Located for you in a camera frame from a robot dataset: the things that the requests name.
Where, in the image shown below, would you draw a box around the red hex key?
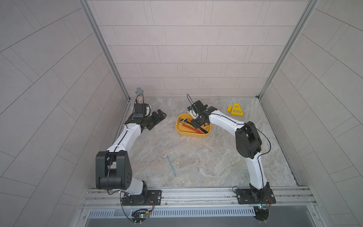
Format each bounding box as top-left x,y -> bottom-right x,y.
182,124 -> 204,134

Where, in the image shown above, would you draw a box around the blue hex key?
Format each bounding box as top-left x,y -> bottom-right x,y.
163,155 -> 176,176

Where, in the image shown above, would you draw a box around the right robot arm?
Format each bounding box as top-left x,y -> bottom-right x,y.
187,101 -> 270,203

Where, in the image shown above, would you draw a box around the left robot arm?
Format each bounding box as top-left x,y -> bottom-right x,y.
95,109 -> 167,201

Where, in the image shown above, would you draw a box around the yellow plastic storage box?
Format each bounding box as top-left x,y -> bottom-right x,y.
176,113 -> 211,138

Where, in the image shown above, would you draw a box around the yellow triangular holder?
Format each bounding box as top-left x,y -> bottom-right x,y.
231,103 -> 244,116

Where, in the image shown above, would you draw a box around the left circuit board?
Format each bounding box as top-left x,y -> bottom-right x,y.
131,209 -> 152,225

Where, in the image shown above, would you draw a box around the circuit board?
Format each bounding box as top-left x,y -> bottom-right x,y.
253,206 -> 269,222
131,209 -> 152,225

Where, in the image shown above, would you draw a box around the right circuit board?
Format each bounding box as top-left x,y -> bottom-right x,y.
253,206 -> 269,222

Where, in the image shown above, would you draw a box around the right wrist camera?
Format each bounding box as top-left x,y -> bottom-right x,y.
187,100 -> 208,117

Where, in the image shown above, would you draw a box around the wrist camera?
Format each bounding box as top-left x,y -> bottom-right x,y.
132,103 -> 151,119
187,100 -> 208,117

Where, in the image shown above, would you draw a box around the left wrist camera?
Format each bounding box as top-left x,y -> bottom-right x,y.
132,103 -> 151,119

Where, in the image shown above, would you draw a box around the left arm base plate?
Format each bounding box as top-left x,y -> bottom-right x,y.
121,190 -> 162,206

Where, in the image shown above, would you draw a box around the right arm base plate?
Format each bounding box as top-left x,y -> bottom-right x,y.
233,186 -> 276,206

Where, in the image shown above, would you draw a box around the aluminium mounting rail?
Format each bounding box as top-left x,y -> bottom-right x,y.
79,185 -> 317,210

